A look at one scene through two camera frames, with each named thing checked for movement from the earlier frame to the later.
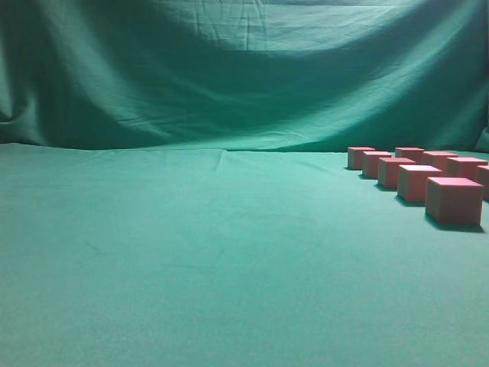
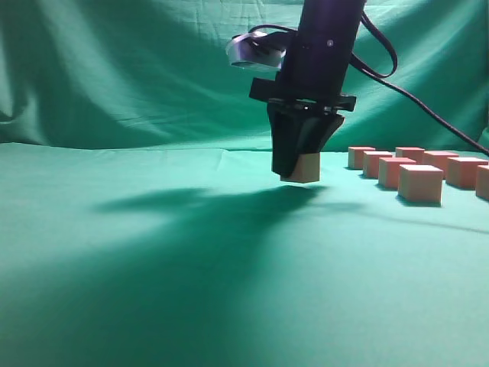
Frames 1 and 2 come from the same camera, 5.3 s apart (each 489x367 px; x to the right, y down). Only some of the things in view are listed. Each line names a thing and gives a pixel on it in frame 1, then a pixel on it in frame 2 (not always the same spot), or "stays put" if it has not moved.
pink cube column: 456,201 to 307,169
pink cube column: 388,170 stays put
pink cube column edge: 483,180 stays put
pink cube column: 412,181 stays put
